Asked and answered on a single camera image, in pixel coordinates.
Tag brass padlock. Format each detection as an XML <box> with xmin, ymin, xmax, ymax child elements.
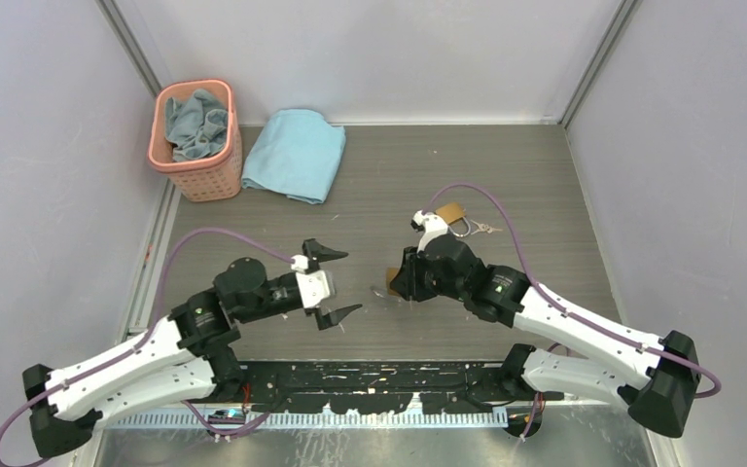
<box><xmin>435</xmin><ymin>202</ymin><xmax>473</xmax><ymax>238</ymax></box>
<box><xmin>371</xmin><ymin>268</ymin><xmax>402</xmax><ymax>301</ymax></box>

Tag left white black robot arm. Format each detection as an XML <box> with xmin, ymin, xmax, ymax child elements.
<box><xmin>22</xmin><ymin>238</ymin><xmax>357</xmax><ymax>458</ymax></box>

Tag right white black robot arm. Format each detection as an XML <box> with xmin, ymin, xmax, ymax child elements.
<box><xmin>386</xmin><ymin>234</ymin><xmax>701</xmax><ymax>438</ymax></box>

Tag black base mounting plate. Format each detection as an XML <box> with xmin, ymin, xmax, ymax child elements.
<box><xmin>197</xmin><ymin>361</ymin><xmax>534</xmax><ymax>415</ymax></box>

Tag light blue folded towel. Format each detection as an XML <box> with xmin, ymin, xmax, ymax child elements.
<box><xmin>241</xmin><ymin>109</ymin><xmax>346</xmax><ymax>205</ymax></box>

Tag pink plastic laundry basket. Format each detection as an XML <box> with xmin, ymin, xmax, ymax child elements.
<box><xmin>147</xmin><ymin>79</ymin><xmax>242</xmax><ymax>202</ymax></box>

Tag grey-blue cloth in basket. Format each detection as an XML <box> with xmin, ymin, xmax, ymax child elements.
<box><xmin>164</xmin><ymin>89</ymin><xmax>230</xmax><ymax>162</ymax></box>

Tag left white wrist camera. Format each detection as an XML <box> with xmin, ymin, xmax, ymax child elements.
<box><xmin>291</xmin><ymin>255</ymin><xmax>336</xmax><ymax>309</ymax></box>

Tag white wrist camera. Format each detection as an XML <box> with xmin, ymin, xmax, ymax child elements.
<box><xmin>291</xmin><ymin>255</ymin><xmax>336</xmax><ymax>309</ymax></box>
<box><xmin>410</xmin><ymin>210</ymin><xmax>453</xmax><ymax>252</ymax></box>

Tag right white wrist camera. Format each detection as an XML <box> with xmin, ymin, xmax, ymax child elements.
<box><xmin>410</xmin><ymin>210</ymin><xmax>453</xmax><ymax>252</ymax></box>

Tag small keys on ring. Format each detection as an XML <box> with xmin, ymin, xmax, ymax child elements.
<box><xmin>469</xmin><ymin>220</ymin><xmax>503</xmax><ymax>234</ymax></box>

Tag aluminium rail frame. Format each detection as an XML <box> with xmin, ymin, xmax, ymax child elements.
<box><xmin>70</xmin><ymin>360</ymin><xmax>668</xmax><ymax>467</ymax></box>

